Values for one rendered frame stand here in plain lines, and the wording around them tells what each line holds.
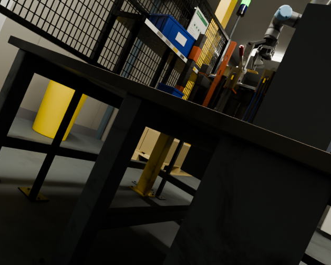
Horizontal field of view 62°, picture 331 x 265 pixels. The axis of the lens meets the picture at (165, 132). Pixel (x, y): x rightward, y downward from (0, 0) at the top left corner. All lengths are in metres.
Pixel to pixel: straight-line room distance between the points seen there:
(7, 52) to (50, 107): 0.73
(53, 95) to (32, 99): 0.59
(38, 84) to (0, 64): 0.46
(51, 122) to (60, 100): 0.25
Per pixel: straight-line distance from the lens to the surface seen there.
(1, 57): 3.35
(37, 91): 3.59
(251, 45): 1.62
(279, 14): 1.71
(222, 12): 2.56
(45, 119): 3.07
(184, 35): 1.69
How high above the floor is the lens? 0.61
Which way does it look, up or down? 1 degrees down
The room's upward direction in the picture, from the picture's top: 25 degrees clockwise
